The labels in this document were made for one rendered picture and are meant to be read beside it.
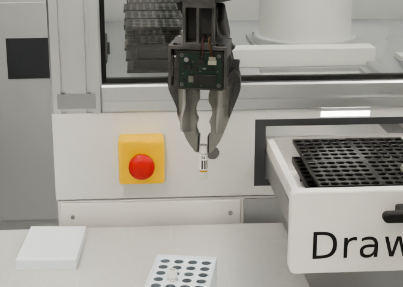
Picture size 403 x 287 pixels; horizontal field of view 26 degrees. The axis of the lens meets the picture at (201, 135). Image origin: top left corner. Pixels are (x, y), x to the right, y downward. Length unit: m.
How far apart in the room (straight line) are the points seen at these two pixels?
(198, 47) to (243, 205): 0.47
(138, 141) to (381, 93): 0.40
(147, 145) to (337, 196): 0.37
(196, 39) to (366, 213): 0.31
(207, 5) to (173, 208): 0.50
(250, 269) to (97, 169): 0.31
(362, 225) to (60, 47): 0.55
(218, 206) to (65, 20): 0.39
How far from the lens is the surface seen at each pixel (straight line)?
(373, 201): 1.12
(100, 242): 1.37
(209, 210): 1.45
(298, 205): 1.10
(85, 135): 1.40
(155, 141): 1.36
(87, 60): 1.38
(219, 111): 1.09
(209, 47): 1.03
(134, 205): 1.44
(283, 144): 1.44
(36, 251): 1.31
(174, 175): 1.42
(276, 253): 1.33
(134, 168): 1.34
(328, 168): 1.27
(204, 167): 1.14
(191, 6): 1.03
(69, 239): 1.35
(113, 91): 1.38
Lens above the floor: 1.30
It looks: 17 degrees down
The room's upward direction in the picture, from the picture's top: straight up
